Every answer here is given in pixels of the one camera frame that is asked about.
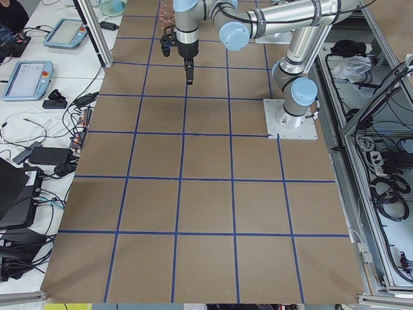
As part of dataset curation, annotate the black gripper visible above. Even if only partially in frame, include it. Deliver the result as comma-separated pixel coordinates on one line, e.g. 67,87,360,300
177,41,198,85

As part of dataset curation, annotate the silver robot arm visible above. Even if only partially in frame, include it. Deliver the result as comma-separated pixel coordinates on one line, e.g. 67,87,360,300
272,26,332,129
173,1,359,85

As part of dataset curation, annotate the black power adapter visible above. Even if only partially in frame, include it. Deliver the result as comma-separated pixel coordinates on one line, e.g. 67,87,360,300
99,21,119,31

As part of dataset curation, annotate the green glass plate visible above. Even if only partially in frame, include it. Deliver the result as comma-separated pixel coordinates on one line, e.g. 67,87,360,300
99,0,126,17

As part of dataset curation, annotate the blue teach pendant far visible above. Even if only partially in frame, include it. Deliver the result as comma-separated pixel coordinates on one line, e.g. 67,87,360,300
43,18,87,49

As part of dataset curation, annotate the blue teach pendant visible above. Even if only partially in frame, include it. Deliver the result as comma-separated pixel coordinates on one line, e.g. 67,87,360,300
43,18,87,49
3,61,54,101

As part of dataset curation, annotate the white crumpled cloth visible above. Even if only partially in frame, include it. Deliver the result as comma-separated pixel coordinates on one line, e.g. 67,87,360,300
332,56,372,83

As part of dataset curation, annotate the blue teach pendant near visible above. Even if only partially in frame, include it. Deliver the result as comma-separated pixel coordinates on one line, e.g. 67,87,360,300
3,61,54,101

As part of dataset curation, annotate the copper wire wine basket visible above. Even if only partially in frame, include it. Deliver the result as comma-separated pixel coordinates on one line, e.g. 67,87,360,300
157,0,175,35

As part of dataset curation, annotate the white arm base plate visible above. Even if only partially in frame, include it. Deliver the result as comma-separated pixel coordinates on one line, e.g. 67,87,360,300
263,99,317,140
255,31,293,45

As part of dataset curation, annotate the aluminium frame post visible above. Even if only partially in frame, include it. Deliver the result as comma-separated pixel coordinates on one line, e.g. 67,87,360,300
73,0,113,70

